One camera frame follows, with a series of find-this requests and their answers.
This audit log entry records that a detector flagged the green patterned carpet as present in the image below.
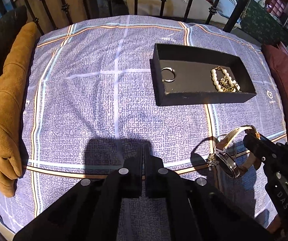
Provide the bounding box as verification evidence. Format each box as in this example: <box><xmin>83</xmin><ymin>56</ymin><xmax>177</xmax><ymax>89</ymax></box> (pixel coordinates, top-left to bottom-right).
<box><xmin>240</xmin><ymin>0</ymin><xmax>288</xmax><ymax>45</ymax></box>

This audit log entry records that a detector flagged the purple patterned bed sheet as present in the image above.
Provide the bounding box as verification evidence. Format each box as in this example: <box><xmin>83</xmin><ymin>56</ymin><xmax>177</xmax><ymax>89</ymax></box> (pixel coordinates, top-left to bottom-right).
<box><xmin>0</xmin><ymin>16</ymin><xmax>286</xmax><ymax>233</ymax></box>

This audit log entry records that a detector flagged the mustard brown cushion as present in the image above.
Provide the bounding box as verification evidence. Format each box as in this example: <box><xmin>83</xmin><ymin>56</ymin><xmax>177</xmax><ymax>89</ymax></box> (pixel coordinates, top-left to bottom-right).
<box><xmin>0</xmin><ymin>22</ymin><xmax>38</xmax><ymax>197</ymax></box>

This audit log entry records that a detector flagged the gold brooch ornament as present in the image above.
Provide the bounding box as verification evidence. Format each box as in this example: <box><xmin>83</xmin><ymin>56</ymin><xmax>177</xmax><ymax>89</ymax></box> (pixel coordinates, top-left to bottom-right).
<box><xmin>219</xmin><ymin>76</ymin><xmax>241</xmax><ymax>93</ymax></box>

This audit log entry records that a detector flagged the black iron bed frame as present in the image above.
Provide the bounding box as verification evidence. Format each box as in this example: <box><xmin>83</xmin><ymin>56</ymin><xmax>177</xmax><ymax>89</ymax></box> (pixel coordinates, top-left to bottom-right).
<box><xmin>0</xmin><ymin>0</ymin><xmax>260</xmax><ymax>34</ymax></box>

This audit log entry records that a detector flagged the white pearl bracelet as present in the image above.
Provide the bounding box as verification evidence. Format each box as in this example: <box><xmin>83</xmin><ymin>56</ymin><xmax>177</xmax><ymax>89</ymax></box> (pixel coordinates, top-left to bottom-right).
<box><xmin>210</xmin><ymin>66</ymin><xmax>242</xmax><ymax>93</ymax></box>

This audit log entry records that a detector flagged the black jewelry tray box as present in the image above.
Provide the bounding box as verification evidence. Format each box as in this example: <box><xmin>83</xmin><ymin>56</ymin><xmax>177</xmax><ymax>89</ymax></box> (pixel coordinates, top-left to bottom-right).
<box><xmin>150</xmin><ymin>44</ymin><xmax>256</xmax><ymax>106</ymax></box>

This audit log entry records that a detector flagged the thin gold bangle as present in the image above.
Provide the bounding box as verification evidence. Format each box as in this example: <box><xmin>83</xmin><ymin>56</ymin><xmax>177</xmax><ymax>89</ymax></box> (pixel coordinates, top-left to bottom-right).
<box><xmin>190</xmin><ymin>134</ymin><xmax>225</xmax><ymax>167</ymax></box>

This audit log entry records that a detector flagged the wristwatch with beige strap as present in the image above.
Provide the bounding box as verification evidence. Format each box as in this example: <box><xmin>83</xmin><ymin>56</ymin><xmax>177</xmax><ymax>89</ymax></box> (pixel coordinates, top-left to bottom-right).
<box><xmin>215</xmin><ymin>125</ymin><xmax>261</xmax><ymax>179</ymax></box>

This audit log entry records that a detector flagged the beige sofa with pillows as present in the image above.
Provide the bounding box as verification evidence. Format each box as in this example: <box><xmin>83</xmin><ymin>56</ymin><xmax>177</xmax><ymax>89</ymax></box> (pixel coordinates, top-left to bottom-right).
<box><xmin>118</xmin><ymin>0</ymin><xmax>242</xmax><ymax>29</ymax></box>

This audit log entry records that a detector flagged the silver ring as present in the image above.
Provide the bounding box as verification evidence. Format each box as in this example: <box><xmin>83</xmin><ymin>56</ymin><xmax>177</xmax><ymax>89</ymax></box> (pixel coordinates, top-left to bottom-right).
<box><xmin>161</xmin><ymin>67</ymin><xmax>177</xmax><ymax>83</ymax></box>

